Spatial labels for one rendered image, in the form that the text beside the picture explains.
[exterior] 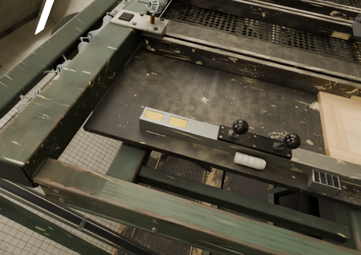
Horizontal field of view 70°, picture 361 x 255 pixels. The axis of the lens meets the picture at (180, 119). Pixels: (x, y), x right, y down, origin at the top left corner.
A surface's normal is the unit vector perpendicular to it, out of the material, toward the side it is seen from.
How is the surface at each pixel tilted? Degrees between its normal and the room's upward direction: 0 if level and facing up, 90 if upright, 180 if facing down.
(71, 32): 90
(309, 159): 59
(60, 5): 90
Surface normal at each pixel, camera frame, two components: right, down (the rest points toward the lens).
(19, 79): 0.58, -0.43
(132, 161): 0.11, -0.66
